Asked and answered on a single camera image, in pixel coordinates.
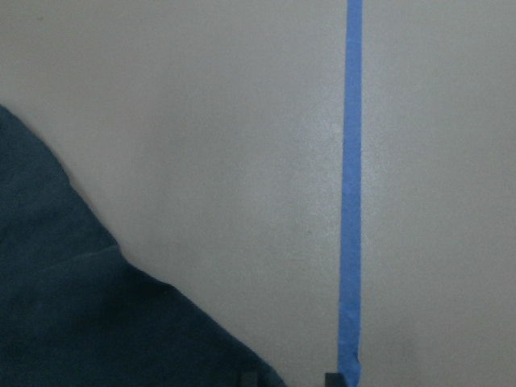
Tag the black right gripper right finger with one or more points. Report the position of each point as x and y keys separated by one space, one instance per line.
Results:
x=334 y=379

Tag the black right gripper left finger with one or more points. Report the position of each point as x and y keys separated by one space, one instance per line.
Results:
x=248 y=379

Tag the black printed t-shirt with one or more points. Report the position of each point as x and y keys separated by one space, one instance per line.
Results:
x=74 y=312

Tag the brown paper table cover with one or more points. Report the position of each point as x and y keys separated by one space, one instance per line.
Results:
x=207 y=136

